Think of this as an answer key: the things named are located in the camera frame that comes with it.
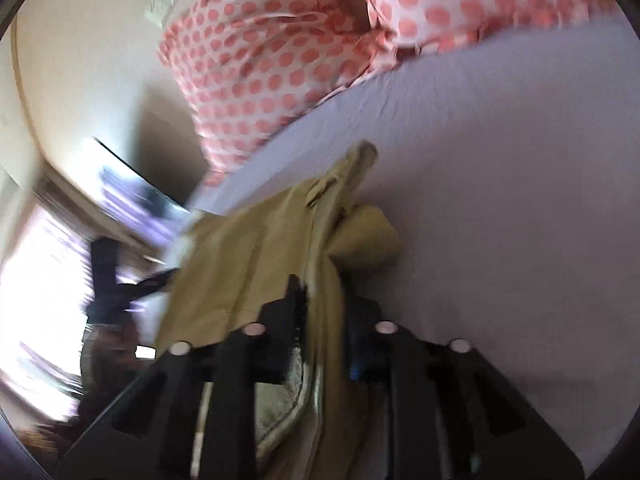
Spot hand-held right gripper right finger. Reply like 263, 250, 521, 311
345, 300, 586, 480

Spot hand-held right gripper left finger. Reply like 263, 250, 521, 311
57, 274, 307, 480

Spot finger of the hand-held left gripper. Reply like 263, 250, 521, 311
124, 267, 181, 302

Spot khaki pants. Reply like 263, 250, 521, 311
155, 141, 403, 480

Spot bright window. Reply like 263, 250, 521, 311
0, 195, 103, 411

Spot dark flat screen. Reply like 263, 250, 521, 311
94, 136, 193, 213

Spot lavender bed sheet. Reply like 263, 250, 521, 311
190, 14, 640, 467

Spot large pink polka dot pillow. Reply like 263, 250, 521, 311
157, 0, 397, 188

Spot small pink polka dot pillow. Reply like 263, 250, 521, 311
319, 0, 620, 57

